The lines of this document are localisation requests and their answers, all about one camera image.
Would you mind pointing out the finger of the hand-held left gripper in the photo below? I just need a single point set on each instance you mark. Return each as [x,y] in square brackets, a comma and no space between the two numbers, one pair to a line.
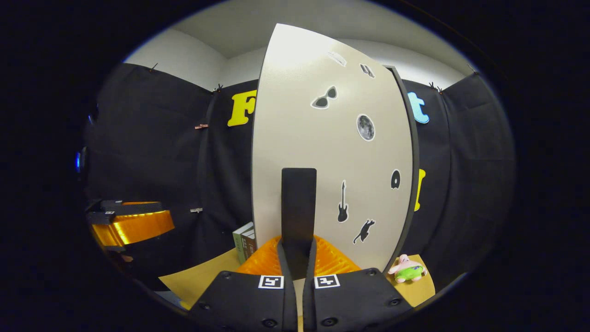
[133,227]
[133,206]

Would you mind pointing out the green book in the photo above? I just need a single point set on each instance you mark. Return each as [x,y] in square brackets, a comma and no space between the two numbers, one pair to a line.
[239,242]

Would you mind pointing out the pink cloth clip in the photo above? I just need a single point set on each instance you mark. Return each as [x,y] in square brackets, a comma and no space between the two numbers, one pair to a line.
[201,126]

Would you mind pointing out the brown book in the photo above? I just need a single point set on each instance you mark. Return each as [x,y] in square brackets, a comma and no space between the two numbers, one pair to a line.
[251,244]

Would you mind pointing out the pink plush starfish toy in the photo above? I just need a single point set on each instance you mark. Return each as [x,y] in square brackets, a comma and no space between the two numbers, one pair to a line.
[408,269]

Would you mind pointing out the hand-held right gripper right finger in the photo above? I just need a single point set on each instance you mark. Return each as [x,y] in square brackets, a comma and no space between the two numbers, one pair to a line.
[359,299]

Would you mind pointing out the beige cabinet door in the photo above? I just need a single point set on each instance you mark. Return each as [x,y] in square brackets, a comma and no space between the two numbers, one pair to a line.
[322,152]

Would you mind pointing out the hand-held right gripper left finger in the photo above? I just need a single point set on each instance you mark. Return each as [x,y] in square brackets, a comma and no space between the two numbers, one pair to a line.
[249,299]

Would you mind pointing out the black backdrop cloth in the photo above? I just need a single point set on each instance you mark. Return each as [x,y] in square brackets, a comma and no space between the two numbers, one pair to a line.
[152,152]

